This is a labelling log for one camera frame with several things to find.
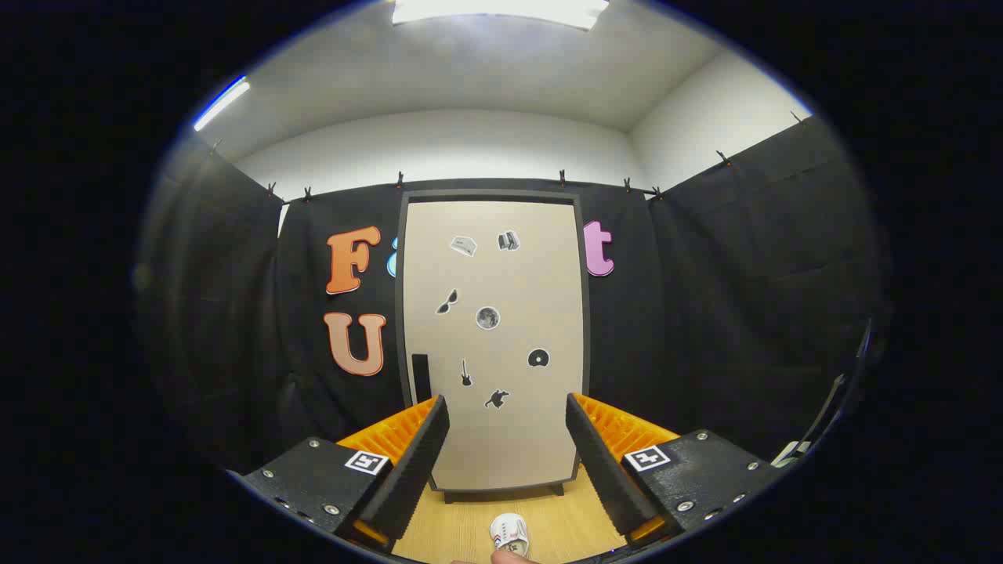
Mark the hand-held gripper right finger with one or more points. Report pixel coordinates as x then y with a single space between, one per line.
603 470

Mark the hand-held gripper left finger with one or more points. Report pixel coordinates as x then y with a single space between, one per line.
415 470

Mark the beige shoe cabinet door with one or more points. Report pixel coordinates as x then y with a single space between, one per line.
509 439

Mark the dark grey shoe cabinet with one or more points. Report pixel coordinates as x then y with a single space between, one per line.
486 194

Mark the black backdrop cloth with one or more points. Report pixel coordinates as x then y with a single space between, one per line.
705 313

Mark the narrow ceiling light strip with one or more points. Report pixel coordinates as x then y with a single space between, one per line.
222 103

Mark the large ceiling light panel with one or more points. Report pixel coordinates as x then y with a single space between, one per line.
501 11

